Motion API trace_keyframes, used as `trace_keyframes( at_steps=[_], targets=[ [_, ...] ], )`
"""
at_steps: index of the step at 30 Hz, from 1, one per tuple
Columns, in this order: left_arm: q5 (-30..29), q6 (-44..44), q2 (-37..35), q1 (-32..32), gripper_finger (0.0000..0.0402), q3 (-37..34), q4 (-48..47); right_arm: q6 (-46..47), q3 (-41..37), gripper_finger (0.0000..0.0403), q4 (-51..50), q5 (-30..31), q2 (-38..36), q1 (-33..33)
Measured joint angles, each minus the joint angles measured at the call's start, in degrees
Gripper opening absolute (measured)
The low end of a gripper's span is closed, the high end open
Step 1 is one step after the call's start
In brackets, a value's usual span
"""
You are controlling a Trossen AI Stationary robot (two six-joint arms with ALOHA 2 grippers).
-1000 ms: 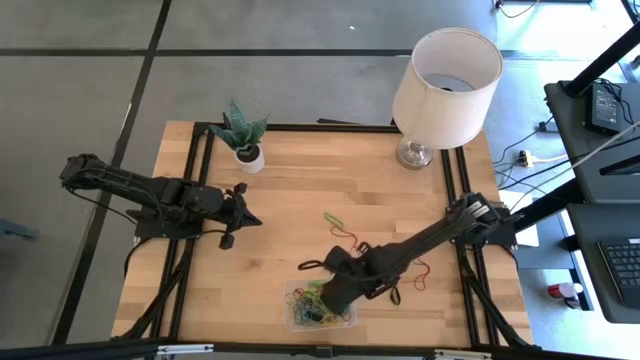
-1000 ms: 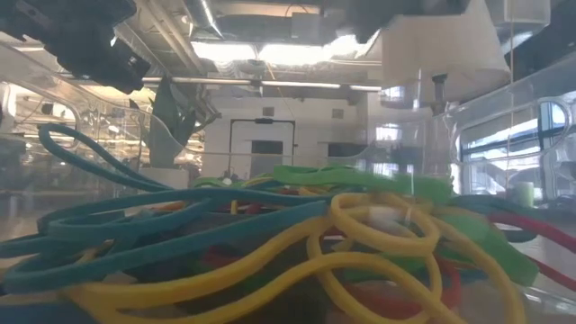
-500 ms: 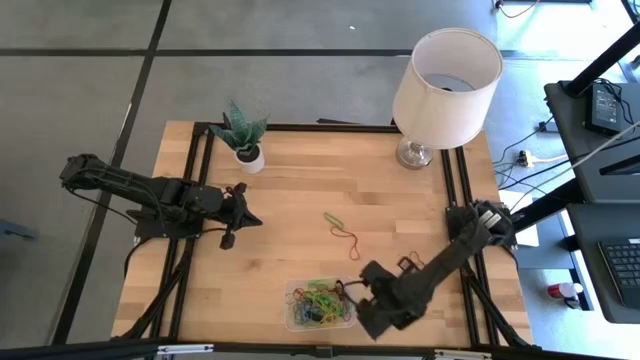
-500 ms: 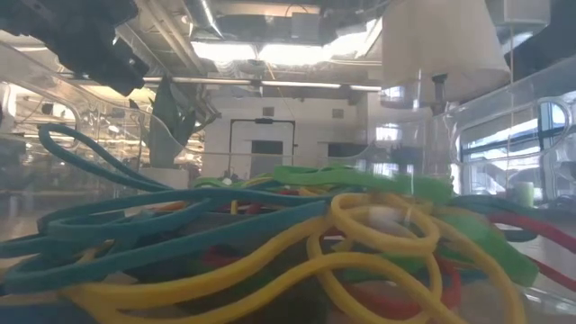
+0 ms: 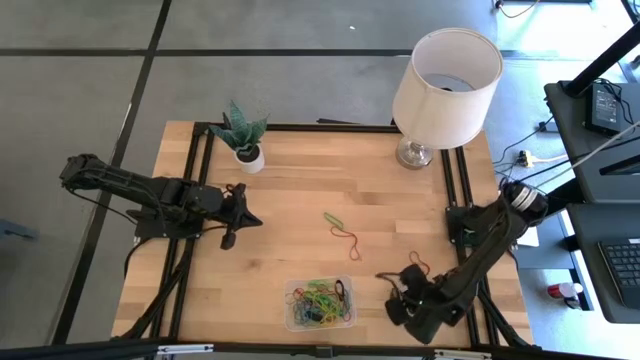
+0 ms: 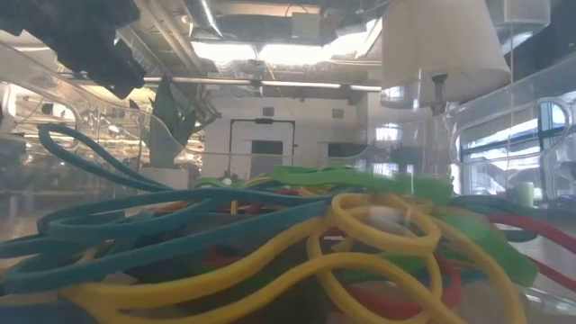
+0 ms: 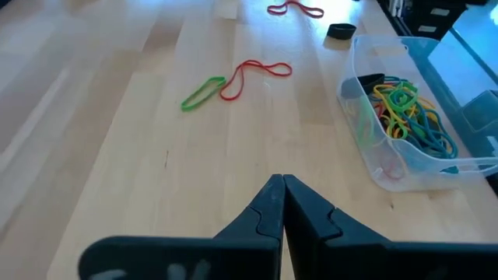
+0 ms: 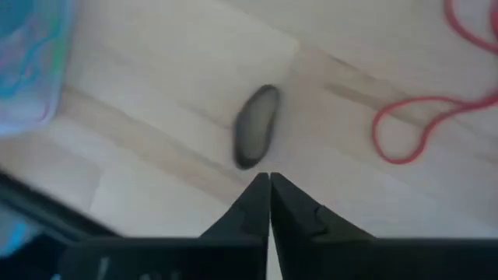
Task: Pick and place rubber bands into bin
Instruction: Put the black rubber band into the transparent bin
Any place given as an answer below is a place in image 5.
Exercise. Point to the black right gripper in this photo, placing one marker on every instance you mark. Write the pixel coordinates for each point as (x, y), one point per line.
(417, 305)

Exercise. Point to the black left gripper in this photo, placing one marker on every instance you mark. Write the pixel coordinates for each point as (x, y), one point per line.
(220, 205)

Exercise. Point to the thin red rubber band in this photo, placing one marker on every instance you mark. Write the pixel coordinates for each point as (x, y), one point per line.
(425, 262)
(353, 248)
(295, 291)

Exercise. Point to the thin yellow rubber band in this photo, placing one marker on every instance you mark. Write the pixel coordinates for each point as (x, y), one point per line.
(330, 305)

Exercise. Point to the thin teal rubber band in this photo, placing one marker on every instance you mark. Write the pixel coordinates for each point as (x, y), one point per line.
(300, 312)

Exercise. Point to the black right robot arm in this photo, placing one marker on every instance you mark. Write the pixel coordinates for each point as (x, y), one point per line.
(480, 260)

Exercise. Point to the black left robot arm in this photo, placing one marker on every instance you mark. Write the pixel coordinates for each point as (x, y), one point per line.
(140, 185)

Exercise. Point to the clear plastic bin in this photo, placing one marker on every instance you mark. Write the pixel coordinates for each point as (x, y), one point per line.
(350, 325)

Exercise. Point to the wide green rubber band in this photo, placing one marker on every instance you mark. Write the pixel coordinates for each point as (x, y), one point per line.
(333, 220)

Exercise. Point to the green plant in white pot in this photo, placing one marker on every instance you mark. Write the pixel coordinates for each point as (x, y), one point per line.
(248, 160)

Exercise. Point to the white paper sheet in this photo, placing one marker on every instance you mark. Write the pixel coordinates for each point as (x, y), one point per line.
(527, 237)

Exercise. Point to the white shade table lamp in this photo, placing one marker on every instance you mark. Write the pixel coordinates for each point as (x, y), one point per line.
(440, 115)

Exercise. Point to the red and white bottle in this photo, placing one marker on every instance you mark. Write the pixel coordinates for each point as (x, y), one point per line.
(562, 290)

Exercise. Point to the white power strip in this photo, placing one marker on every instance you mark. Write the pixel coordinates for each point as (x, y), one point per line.
(525, 158)

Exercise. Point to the black desk foot beam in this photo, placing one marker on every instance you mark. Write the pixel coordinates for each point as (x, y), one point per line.
(565, 192)

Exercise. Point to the black desk with keyboard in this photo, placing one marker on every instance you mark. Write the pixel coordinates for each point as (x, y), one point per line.
(585, 235)

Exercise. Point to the black desk top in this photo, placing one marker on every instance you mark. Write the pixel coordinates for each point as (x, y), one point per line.
(575, 145)

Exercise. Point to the black keyboard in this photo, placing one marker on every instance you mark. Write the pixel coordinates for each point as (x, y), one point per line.
(625, 270)

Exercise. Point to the black power adapter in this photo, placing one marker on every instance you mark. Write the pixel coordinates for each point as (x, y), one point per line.
(604, 107)

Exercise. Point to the black diagonal pole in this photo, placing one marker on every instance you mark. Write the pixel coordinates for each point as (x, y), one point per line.
(605, 60)

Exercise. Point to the black aluminium frame rail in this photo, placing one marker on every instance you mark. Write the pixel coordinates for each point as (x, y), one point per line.
(446, 175)
(461, 175)
(300, 128)
(75, 350)
(192, 155)
(206, 155)

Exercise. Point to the silver metal bracket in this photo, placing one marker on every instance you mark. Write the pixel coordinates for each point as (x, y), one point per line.
(462, 354)
(185, 349)

